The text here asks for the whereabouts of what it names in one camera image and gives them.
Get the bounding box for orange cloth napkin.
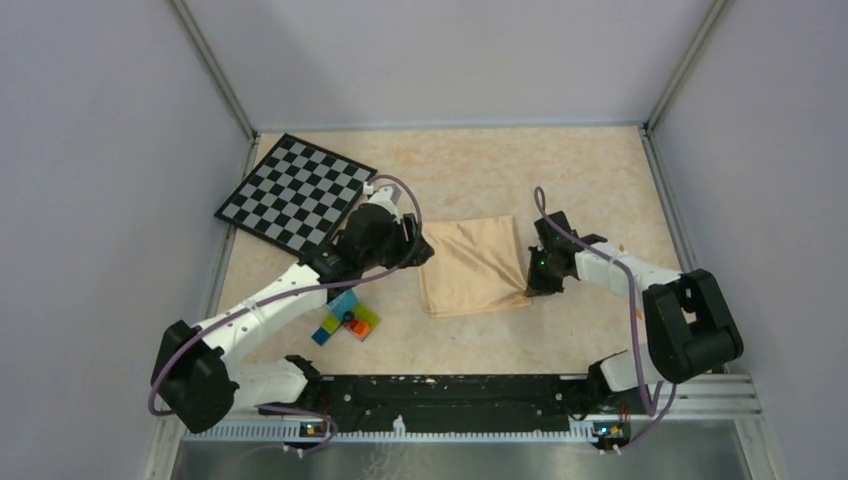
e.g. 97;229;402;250
419;216;532;317

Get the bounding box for colourful toy block pile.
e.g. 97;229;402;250
311;290;381;346

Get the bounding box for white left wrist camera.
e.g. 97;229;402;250
363;183;403;222

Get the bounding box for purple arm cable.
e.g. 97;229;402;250
146;174;425;458
533;186;678;455

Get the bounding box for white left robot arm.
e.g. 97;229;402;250
148;201;433;433

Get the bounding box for black white checkerboard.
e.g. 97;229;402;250
215;134;378;257

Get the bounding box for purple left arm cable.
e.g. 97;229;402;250
146;174;425;458

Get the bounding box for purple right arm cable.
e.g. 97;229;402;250
533;186;678;455

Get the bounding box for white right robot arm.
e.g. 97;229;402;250
526;211;744;412

